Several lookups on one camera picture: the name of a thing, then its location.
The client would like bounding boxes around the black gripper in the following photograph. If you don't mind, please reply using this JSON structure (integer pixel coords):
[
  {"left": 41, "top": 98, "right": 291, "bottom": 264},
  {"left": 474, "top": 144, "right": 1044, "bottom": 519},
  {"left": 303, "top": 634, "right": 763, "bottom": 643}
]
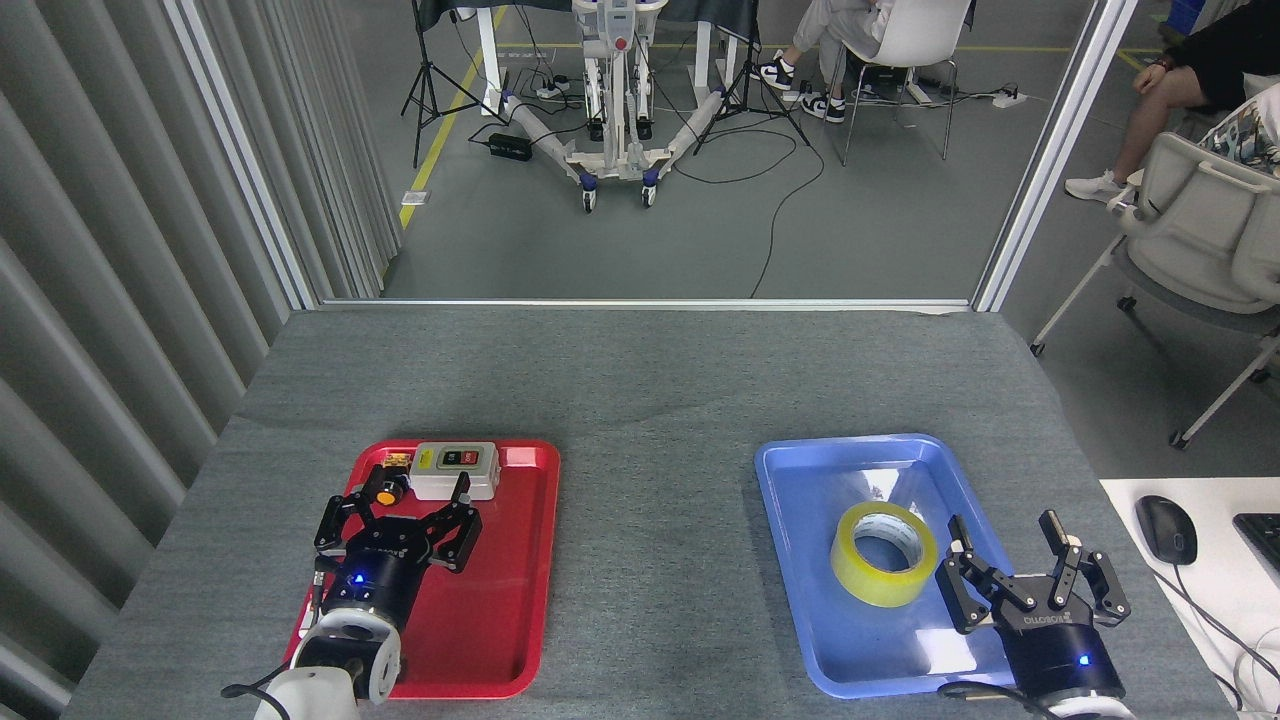
[
  {"left": 314, "top": 470, "right": 485, "bottom": 633},
  {"left": 935, "top": 510, "right": 1133, "bottom": 701}
]

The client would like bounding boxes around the yellow tape roll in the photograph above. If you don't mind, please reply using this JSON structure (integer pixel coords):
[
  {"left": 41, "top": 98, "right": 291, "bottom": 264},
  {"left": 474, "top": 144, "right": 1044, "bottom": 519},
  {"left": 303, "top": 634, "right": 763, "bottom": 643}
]
[{"left": 830, "top": 500, "right": 939, "bottom": 608}]

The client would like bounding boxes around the red plastic tray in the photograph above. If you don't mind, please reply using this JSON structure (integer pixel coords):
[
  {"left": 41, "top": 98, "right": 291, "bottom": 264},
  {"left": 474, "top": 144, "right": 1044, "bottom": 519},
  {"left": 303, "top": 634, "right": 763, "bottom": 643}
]
[{"left": 283, "top": 438, "right": 561, "bottom": 701}]

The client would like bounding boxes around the black computer mouse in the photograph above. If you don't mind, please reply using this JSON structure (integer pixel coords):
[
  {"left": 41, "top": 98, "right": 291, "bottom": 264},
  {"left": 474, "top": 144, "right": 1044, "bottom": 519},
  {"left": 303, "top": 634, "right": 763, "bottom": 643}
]
[{"left": 1135, "top": 495, "right": 1199, "bottom": 567}]

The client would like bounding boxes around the white desk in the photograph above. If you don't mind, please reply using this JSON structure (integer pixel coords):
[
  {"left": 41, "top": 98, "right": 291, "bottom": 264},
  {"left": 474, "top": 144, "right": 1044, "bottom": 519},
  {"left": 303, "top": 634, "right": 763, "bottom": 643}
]
[{"left": 1100, "top": 477, "right": 1280, "bottom": 716}]

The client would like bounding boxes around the black keyboard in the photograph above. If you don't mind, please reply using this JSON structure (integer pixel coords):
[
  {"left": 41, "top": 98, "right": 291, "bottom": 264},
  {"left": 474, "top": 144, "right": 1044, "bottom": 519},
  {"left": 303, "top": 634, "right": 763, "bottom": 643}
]
[{"left": 1232, "top": 512, "right": 1280, "bottom": 576}]

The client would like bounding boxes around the blue plastic tray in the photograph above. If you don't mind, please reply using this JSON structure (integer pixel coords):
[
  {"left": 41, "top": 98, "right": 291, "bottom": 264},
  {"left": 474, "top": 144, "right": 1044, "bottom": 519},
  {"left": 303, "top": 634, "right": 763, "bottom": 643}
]
[{"left": 754, "top": 432, "right": 1056, "bottom": 699}]

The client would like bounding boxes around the grey office chair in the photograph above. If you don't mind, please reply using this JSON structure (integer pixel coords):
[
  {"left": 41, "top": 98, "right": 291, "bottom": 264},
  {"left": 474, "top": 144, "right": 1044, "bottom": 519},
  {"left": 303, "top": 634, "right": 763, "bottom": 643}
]
[{"left": 1030, "top": 85, "right": 1280, "bottom": 451}]

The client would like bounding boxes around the white stand on wheels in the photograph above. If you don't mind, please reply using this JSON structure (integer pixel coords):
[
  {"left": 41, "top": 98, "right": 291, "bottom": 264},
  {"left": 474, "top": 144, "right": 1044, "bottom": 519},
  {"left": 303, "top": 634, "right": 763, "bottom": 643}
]
[{"left": 500, "top": 0, "right": 731, "bottom": 213}]

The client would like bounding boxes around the black tripod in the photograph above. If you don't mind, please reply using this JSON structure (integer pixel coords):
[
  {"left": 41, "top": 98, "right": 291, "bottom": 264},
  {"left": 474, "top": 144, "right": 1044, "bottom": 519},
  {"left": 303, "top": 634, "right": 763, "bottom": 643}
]
[
  {"left": 693, "top": 30, "right": 813, "bottom": 156},
  {"left": 400, "top": 0, "right": 501, "bottom": 169}
]

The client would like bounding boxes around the patterned fabric on chair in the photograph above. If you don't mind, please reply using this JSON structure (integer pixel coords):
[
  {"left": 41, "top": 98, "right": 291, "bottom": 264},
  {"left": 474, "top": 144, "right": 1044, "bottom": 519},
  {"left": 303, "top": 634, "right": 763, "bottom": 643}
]
[{"left": 1198, "top": 95, "right": 1280, "bottom": 177}]

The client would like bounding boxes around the white plastic chair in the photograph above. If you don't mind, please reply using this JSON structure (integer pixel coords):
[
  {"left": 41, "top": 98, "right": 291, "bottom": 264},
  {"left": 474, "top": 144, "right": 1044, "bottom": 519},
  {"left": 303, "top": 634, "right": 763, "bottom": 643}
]
[{"left": 822, "top": 0, "right": 976, "bottom": 167}]

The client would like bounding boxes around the person in black top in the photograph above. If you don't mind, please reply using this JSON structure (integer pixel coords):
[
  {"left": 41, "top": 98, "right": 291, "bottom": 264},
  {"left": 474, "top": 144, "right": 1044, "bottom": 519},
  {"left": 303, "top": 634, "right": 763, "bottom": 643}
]
[{"left": 1064, "top": 0, "right": 1280, "bottom": 206}]

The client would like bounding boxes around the blue crate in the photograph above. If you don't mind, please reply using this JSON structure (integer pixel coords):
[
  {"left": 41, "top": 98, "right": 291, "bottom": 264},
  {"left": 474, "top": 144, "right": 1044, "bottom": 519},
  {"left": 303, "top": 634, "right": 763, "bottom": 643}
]
[{"left": 1165, "top": 0, "right": 1219, "bottom": 37}]

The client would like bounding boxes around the person on white chair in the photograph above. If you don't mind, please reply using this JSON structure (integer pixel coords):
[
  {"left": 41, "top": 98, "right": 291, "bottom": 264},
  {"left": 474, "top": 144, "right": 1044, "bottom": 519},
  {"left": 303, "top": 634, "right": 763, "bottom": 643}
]
[{"left": 750, "top": 0, "right": 901, "bottom": 125}]

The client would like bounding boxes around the white push button switch box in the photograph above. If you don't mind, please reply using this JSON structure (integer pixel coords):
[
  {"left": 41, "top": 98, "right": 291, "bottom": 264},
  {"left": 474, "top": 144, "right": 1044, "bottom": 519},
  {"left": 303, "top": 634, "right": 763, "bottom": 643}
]
[{"left": 409, "top": 441, "right": 501, "bottom": 502}]

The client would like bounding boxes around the black mouse cable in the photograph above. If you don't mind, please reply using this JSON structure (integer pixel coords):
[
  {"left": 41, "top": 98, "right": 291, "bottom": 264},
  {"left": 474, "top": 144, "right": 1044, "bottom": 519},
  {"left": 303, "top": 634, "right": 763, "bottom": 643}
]
[{"left": 1165, "top": 565, "right": 1280, "bottom": 701}]

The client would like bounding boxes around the silver aluminium post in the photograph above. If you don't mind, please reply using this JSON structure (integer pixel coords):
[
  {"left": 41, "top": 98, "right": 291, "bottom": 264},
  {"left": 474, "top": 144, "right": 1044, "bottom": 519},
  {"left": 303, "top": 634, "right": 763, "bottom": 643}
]
[
  {"left": 165, "top": 0, "right": 321, "bottom": 311},
  {"left": 970, "top": 0, "right": 1141, "bottom": 313}
]

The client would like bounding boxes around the black floor cable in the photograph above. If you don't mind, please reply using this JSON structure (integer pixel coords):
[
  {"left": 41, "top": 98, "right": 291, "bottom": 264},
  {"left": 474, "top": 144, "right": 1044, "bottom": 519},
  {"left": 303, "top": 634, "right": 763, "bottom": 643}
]
[{"left": 670, "top": 100, "right": 826, "bottom": 299}]

